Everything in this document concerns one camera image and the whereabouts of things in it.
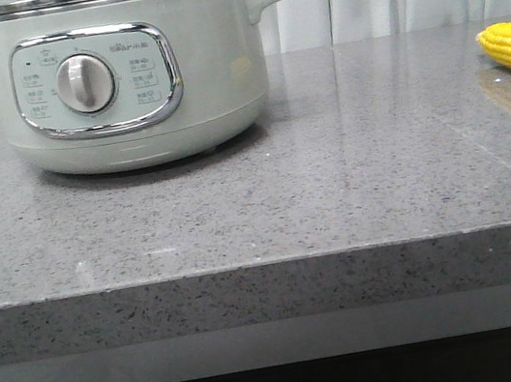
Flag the light green electric cooking pot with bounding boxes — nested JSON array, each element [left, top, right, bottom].
[[0, 0, 281, 174]]

